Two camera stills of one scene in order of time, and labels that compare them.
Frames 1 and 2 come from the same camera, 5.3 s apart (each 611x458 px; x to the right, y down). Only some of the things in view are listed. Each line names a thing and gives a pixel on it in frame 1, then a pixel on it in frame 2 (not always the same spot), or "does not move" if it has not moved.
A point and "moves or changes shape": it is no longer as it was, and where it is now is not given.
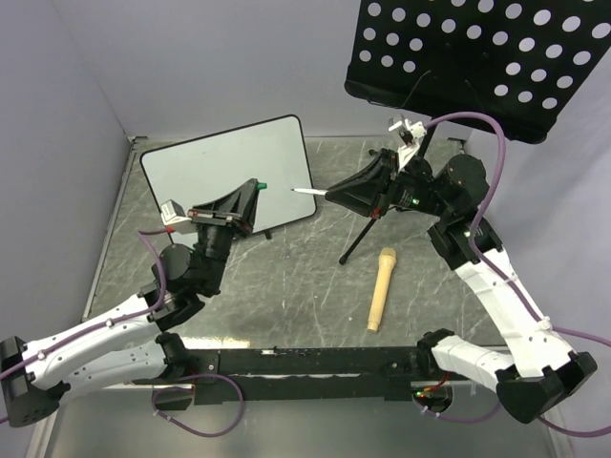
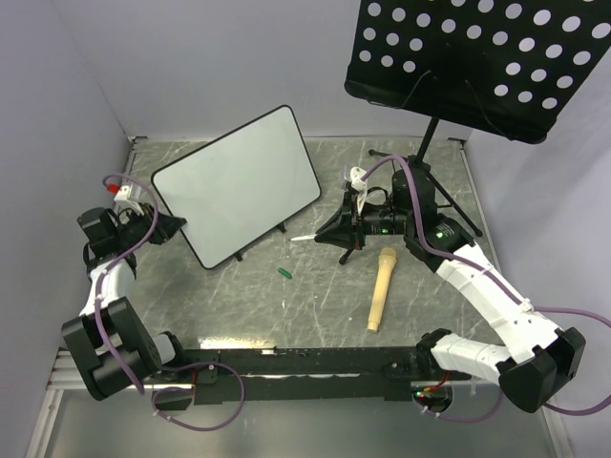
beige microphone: (387, 259) does not move
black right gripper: (361, 193) to (339, 231)
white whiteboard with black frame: (272, 152) moves or changes shape
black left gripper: (234, 213) to (166, 227)
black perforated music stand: (519, 60) does not move
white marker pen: (310, 191) to (309, 237)
